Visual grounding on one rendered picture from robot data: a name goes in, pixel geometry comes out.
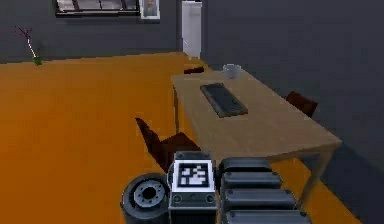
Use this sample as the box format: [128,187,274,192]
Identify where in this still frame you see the white mug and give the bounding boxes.
[222,63,242,80]

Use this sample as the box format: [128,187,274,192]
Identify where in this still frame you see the white framed portrait picture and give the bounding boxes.
[140,0,161,21]

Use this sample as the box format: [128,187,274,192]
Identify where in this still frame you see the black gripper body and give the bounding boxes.
[120,172,172,224]

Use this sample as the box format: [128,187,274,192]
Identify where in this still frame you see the dark red chair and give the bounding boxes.
[134,117,202,174]
[183,66,205,75]
[285,90,319,119]

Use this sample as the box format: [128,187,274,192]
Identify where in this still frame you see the thin twig house plant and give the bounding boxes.
[14,26,44,67]

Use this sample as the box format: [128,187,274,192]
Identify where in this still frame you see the light wooden table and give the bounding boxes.
[170,69,344,210]

